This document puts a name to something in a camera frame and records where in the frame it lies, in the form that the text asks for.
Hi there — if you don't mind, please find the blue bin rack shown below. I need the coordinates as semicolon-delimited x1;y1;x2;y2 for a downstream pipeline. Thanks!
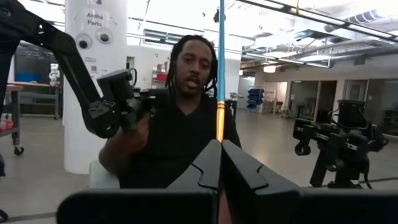
247;88;266;110

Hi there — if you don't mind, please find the person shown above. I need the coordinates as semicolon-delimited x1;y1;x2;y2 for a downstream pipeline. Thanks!
98;34;243;190

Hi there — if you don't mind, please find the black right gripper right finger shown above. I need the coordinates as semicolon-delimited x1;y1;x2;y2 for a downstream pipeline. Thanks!
221;139;398;224

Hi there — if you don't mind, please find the teal paintbrush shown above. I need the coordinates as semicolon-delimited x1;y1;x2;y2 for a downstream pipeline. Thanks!
216;0;226;143

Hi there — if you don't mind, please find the wooden cart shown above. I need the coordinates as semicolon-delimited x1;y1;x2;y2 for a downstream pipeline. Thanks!
0;83;25;156

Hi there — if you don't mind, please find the person's hand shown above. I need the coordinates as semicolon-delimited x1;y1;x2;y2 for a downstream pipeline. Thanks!
123;113;152;150

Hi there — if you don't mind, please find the white round pillar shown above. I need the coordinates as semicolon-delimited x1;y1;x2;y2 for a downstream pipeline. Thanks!
63;0;128;175

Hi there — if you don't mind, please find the white paper sign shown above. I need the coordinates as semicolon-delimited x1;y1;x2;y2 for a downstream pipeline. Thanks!
83;9;109;29

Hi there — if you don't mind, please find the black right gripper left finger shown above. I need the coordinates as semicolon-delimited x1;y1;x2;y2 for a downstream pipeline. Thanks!
56;139;223;224

